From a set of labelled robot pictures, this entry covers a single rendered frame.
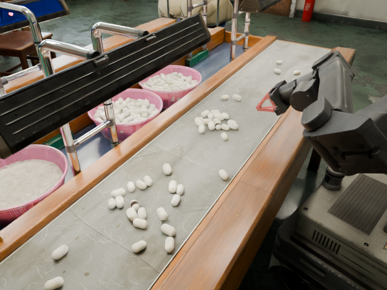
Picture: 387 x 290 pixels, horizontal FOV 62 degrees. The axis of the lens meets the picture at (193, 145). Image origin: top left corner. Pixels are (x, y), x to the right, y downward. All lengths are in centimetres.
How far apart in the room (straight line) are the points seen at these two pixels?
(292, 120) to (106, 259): 73
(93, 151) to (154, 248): 51
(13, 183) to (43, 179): 8
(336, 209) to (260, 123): 41
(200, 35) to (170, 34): 11
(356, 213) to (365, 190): 14
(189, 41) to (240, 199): 41
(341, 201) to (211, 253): 72
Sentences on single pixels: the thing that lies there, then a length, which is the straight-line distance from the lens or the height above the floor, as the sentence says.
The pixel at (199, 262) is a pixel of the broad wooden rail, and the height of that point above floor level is 76.
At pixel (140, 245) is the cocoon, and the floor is 76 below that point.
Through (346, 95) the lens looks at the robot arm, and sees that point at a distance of 64.
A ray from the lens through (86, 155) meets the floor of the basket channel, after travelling 113.
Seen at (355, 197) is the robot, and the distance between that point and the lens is 135.
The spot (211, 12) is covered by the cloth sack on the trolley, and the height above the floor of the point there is 41.
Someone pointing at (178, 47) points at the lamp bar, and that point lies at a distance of 81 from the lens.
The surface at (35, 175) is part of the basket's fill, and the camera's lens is 100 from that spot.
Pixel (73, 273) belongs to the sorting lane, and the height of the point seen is 74.
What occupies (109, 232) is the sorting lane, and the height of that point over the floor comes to 74.
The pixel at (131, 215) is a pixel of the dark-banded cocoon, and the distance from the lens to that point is 78.
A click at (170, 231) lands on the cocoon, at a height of 76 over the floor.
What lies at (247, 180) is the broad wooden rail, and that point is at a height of 76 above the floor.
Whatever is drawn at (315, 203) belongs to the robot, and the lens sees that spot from 127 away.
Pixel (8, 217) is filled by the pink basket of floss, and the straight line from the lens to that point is 92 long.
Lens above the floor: 133
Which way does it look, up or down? 36 degrees down
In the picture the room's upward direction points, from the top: straight up
